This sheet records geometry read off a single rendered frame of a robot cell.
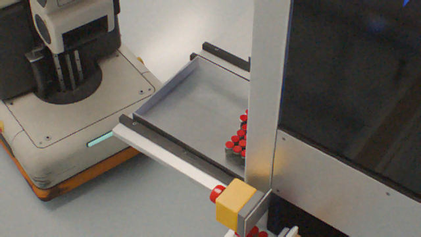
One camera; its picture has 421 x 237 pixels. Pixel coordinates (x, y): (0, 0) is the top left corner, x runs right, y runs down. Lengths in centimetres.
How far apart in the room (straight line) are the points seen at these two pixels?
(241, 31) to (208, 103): 30
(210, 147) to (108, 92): 107
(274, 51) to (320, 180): 28
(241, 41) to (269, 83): 74
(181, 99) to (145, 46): 153
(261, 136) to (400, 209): 28
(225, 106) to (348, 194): 56
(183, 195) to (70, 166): 45
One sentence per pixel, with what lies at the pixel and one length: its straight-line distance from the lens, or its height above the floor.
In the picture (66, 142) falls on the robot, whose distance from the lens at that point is 244.
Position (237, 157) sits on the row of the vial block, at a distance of 151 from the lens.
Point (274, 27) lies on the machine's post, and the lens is 104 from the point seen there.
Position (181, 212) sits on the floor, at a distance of 253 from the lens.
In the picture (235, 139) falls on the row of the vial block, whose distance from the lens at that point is 153.
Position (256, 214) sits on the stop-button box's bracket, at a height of 100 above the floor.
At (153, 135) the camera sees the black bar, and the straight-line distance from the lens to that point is 158.
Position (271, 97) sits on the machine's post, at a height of 127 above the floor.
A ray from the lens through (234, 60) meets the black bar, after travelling 176.
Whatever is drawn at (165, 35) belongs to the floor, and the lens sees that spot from 324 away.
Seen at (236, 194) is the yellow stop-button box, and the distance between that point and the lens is 130.
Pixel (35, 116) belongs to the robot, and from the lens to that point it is 255.
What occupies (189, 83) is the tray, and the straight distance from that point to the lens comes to 172.
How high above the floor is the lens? 208
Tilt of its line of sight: 47 degrees down
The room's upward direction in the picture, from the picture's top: straight up
